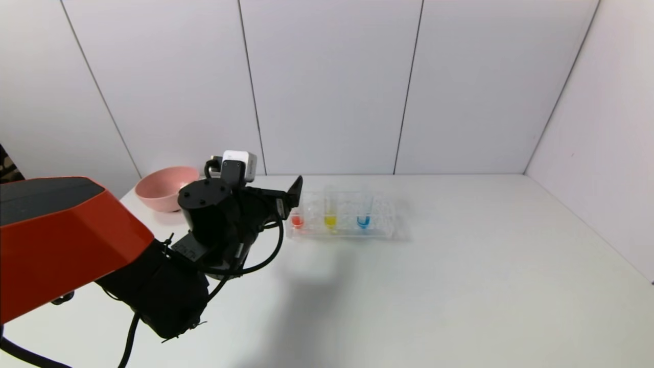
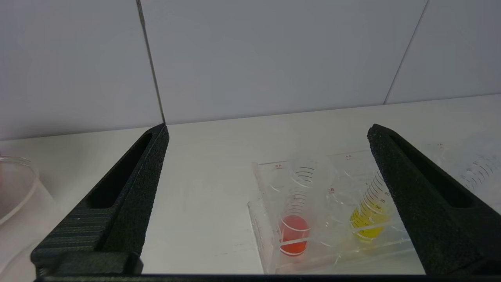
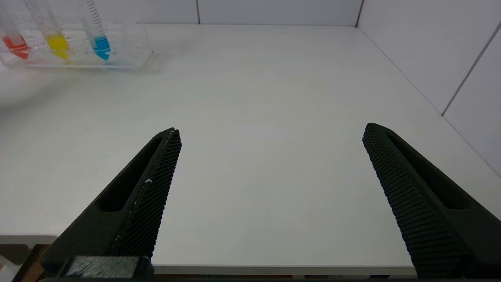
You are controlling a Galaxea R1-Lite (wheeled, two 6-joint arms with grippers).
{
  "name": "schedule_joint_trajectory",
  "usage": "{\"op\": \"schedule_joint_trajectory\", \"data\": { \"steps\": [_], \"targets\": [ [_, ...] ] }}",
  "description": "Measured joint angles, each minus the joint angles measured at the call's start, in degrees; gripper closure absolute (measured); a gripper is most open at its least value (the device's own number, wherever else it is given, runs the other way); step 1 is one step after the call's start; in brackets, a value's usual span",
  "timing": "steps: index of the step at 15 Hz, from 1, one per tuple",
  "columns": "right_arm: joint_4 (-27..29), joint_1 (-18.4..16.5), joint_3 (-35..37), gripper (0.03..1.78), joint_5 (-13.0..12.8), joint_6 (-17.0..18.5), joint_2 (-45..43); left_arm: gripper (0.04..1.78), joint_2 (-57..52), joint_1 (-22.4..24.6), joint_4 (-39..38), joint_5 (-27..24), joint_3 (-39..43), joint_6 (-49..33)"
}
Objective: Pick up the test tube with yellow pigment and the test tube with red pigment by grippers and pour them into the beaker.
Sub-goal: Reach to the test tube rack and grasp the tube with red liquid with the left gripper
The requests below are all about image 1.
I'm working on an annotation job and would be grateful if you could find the test tube with red pigment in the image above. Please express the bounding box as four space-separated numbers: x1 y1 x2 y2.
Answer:
290 197 306 229

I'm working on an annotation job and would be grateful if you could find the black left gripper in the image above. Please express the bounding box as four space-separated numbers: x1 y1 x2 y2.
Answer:
244 175 303 220

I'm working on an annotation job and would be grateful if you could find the clear acrylic test tube rack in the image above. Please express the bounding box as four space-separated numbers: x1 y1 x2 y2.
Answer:
286 190 397 240

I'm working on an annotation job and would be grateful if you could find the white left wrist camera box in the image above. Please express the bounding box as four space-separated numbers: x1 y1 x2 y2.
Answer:
221 150 258 188

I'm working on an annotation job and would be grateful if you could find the test tube with blue pigment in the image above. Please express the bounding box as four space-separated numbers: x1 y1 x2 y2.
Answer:
357 186 372 229

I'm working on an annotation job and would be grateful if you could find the pink bowl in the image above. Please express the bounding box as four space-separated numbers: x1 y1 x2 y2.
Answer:
134 166 201 213

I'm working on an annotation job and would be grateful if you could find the black furniture frame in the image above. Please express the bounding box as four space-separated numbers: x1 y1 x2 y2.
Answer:
0 145 24 183

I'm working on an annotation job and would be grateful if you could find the test tube with yellow pigment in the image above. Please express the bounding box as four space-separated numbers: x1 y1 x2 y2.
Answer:
323 185 339 231

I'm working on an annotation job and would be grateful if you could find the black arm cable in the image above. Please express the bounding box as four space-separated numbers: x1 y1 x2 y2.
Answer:
116 217 285 368

